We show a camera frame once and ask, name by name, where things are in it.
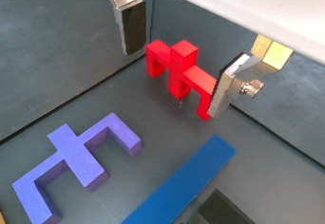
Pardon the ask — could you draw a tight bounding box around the black angled bracket stand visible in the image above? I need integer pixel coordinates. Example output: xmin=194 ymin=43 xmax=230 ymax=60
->
xmin=198 ymin=190 xmax=256 ymax=224

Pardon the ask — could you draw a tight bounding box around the red puzzle block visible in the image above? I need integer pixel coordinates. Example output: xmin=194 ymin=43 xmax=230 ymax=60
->
xmin=146 ymin=40 xmax=217 ymax=121

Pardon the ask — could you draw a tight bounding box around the purple puzzle block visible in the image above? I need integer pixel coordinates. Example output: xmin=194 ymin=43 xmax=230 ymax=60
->
xmin=12 ymin=113 xmax=142 ymax=224

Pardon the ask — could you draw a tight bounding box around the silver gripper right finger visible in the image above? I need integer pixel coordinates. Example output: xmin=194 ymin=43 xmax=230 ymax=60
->
xmin=208 ymin=35 xmax=293 ymax=117

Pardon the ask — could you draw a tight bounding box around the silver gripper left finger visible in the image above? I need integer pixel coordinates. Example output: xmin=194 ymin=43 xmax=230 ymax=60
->
xmin=110 ymin=0 xmax=146 ymax=55

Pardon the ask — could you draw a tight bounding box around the blue bar block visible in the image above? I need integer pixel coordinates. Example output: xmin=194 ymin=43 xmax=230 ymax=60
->
xmin=122 ymin=135 xmax=237 ymax=224

